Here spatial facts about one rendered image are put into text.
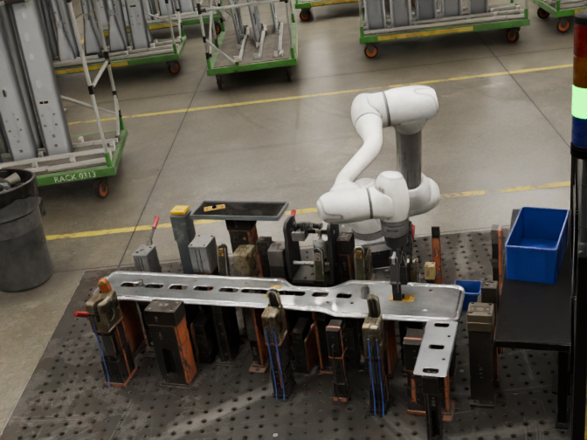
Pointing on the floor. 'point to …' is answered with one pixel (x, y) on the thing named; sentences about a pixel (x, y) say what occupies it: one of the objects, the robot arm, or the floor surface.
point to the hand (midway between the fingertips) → (399, 286)
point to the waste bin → (22, 232)
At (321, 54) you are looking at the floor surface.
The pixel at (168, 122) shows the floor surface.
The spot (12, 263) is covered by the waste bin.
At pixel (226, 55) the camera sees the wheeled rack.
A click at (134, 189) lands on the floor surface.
